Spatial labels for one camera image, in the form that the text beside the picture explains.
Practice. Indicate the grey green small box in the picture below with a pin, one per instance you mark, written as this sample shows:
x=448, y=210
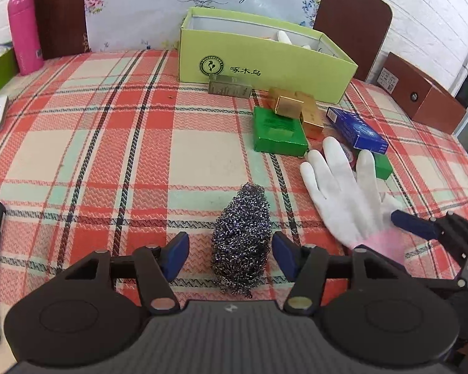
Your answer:
x=230, y=86

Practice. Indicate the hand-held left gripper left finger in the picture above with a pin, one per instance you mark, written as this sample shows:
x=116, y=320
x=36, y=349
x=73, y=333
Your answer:
x=177, y=255

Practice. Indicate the white glove pink cuff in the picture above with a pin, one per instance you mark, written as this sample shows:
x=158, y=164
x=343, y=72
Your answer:
x=343, y=202

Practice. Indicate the plaid bed sheet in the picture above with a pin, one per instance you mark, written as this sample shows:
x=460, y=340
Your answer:
x=101, y=144

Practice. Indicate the light green cardboard box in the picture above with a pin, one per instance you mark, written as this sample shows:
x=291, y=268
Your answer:
x=277, y=70

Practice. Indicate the blue long box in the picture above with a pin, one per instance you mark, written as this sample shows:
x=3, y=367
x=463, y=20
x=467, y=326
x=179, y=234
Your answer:
x=358, y=130

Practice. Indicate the brown cardboard box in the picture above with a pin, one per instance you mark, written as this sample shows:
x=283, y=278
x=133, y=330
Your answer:
x=433, y=109

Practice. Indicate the steel wool scourer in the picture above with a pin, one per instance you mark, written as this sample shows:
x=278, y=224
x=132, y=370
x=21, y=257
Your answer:
x=240, y=241

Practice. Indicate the gold box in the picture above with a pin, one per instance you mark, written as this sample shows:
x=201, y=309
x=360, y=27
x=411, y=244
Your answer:
x=314, y=120
x=286, y=103

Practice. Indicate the dark green open box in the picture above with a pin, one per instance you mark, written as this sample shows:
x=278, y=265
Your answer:
x=0, y=74

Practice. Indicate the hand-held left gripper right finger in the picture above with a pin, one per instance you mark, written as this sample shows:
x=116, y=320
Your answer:
x=282, y=255

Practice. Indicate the large green box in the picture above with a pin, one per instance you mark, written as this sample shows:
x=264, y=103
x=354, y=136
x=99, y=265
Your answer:
x=277, y=128

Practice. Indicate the brown wooden headboard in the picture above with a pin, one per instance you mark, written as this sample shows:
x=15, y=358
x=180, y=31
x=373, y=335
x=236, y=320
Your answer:
x=351, y=19

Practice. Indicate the pink thermos bottle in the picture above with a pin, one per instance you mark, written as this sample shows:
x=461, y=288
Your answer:
x=23, y=35

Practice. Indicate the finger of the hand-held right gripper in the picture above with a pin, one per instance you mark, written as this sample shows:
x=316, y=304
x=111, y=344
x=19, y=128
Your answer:
x=413, y=224
x=450, y=282

